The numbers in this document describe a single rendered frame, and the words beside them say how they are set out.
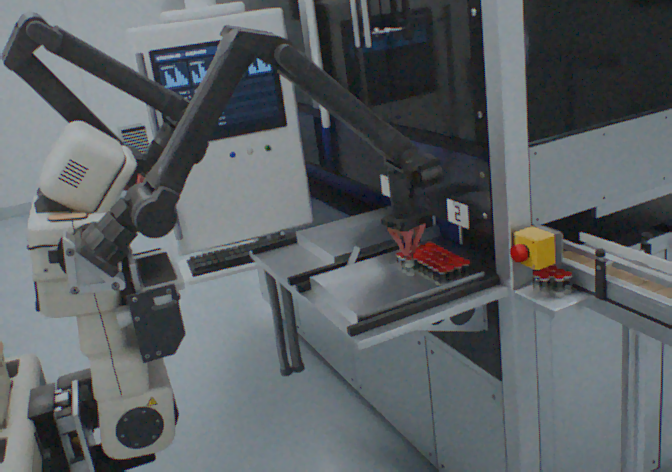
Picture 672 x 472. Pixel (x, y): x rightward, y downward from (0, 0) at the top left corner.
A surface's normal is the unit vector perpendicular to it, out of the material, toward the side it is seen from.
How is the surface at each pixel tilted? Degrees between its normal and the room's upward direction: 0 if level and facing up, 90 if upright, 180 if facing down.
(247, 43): 99
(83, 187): 90
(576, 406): 90
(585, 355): 90
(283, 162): 90
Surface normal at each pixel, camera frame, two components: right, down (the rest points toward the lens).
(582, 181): 0.44, 0.24
